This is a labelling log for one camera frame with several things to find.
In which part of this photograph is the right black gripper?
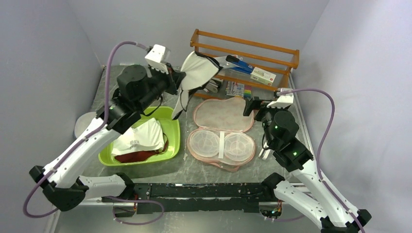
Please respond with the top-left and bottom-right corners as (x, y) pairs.
(243, 96), (287, 147)

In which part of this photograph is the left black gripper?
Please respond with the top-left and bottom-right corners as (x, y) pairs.
(137, 62), (186, 112)

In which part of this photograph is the white black bra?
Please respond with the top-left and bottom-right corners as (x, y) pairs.
(172, 51), (222, 120)

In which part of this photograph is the floral mesh laundry bag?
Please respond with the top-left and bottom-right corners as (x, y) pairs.
(186, 97), (256, 172)

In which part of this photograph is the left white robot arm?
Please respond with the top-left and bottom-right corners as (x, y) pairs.
(29, 65), (186, 212)

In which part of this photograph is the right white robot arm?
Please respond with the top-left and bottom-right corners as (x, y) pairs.
(243, 97), (372, 233)

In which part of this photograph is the coloured marker pack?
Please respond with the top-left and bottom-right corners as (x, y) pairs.
(225, 81), (252, 98)

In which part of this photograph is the white staples box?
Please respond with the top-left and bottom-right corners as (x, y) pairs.
(250, 67), (276, 86)

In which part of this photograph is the blue stapler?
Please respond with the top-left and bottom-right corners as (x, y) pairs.
(225, 55), (254, 74)

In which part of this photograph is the grey black stapler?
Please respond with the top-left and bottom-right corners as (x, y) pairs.
(204, 78), (223, 93)

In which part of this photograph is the green plastic basin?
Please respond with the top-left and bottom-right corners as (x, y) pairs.
(98, 106), (181, 166)

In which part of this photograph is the orange wooden shelf rack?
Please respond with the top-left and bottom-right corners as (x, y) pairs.
(190, 29), (300, 95)

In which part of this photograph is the small white rectangular block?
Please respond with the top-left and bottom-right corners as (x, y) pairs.
(258, 149), (271, 160)

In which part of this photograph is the white plastic packet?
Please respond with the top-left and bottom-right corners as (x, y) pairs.
(214, 56), (237, 69)

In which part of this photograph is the white garment in basin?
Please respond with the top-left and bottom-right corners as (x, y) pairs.
(111, 118), (165, 156)

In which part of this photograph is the dark red garment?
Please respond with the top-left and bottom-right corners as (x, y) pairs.
(115, 141), (169, 163)

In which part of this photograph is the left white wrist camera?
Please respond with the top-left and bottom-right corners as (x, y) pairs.
(145, 44), (171, 74)

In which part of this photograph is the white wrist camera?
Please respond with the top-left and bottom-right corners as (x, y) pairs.
(266, 88), (294, 109)
(145, 44), (171, 74)

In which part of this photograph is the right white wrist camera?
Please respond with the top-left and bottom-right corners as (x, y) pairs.
(266, 88), (294, 109)

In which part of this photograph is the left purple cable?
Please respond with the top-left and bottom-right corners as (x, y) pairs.
(22, 41), (165, 226)

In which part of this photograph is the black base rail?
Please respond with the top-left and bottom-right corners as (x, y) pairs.
(103, 183), (280, 214)

